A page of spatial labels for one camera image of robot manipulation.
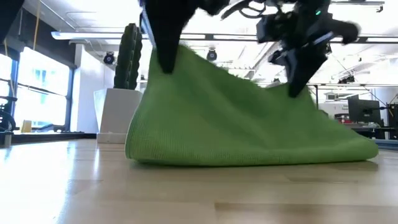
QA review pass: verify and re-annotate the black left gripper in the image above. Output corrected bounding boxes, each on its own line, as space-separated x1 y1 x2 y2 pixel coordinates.
139 0 231 75

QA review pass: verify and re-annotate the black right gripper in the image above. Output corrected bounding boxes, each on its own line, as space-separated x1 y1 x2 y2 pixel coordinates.
256 0 361 98

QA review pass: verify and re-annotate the green towel with white label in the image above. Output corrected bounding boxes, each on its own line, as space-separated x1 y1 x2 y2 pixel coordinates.
124 45 379 167

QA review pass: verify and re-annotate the tall green cactus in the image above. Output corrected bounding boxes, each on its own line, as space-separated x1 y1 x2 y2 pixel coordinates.
113 22 144 91

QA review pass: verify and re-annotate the long ceiling light strip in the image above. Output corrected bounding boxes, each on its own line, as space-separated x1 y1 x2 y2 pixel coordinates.
51 30 398 44

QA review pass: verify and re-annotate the black computer monitor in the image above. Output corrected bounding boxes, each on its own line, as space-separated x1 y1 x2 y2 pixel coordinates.
347 98 382 123

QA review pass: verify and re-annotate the white plant pot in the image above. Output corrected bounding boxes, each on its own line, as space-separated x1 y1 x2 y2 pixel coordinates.
93 88 144 144

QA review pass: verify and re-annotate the black background box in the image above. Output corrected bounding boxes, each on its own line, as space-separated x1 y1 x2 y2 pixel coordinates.
387 103 398 139

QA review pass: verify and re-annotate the large bright window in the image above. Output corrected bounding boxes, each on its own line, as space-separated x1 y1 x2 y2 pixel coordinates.
0 46 71 131

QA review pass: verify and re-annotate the small yellow box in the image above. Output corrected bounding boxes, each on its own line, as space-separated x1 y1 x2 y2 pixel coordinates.
20 119 33 134

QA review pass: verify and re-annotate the black background table frame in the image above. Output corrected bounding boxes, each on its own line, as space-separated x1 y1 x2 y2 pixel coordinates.
306 83 320 110

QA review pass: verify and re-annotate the black right camera cable loop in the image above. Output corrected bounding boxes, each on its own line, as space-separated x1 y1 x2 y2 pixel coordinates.
220 0 268 20

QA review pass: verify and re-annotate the yellow hanging cable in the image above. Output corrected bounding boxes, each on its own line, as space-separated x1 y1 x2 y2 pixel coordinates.
32 0 43 50

